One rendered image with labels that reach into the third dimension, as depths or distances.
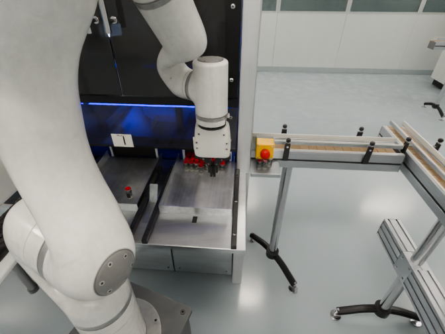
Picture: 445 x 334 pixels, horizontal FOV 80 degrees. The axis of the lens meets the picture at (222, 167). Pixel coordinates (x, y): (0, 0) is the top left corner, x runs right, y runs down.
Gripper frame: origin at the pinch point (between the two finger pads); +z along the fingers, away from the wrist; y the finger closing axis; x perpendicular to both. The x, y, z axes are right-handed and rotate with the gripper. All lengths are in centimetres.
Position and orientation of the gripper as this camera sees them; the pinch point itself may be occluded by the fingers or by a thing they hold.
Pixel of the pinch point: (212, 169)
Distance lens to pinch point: 79.6
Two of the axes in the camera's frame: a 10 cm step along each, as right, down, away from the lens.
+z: 0.0, 8.1, 5.9
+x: -0.7, 5.9, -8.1
